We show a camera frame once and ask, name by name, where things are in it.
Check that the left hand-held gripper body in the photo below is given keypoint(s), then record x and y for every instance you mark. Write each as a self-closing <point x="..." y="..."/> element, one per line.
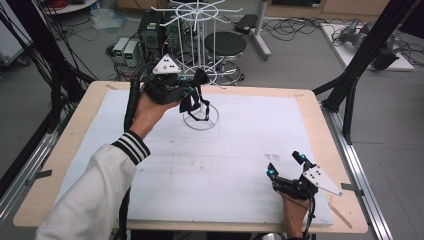
<point x="165" y="85"/>

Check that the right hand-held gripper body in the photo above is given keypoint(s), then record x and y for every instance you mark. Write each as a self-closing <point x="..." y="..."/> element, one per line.
<point x="320" y="180"/>

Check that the person's left hand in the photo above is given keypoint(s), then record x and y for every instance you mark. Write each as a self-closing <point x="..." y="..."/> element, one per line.
<point x="150" y="111"/>

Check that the person's right hand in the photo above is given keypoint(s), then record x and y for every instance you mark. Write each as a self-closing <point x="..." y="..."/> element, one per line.
<point x="295" y="215"/>

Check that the grey metal clamp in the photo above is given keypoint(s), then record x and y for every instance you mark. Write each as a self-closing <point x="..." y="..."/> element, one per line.
<point x="39" y="176"/>
<point x="351" y="189"/>

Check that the thin wooden strip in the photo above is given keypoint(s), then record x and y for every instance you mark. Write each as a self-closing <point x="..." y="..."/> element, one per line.
<point x="340" y="216"/>

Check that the white foam mat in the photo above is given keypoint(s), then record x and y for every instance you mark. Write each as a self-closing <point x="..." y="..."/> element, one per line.
<point x="226" y="173"/>

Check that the grey power supply unit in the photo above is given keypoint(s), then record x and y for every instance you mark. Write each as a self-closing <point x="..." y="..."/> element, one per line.
<point x="120" y="48"/>
<point x="131" y="53"/>

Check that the wooden table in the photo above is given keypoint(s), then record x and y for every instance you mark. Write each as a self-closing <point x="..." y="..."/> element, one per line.
<point x="320" y="110"/>

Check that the black computer tower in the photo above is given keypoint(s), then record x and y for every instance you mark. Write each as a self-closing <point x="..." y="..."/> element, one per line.
<point x="150" y="33"/>

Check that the black round stool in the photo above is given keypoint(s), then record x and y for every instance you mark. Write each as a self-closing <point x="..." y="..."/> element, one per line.
<point x="226" y="43"/>

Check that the black flat box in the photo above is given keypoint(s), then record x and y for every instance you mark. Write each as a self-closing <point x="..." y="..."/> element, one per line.
<point x="246" y="24"/>

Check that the clear plastic bag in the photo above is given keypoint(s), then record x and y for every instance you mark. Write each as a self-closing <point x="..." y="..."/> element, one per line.
<point x="108" y="18"/>

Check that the white platform board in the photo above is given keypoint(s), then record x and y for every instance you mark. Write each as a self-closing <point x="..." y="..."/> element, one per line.
<point x="346" y="56"/>

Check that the white round table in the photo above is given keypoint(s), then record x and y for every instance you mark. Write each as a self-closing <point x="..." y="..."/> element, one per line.
<point x="71" y="7"/>

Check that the aluminium rail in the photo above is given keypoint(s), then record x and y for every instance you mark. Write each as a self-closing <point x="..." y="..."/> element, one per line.
<point x="358" y="173"/>
<point x="30" y="163"/>

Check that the white stand post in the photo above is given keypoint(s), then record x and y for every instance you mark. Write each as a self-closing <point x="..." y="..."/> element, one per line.
<point x="260" y="30"/>

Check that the black metal frame strut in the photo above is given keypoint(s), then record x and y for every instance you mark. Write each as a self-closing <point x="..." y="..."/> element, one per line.
<point x="363" y="56"/>
<point x="43" y="53"/>

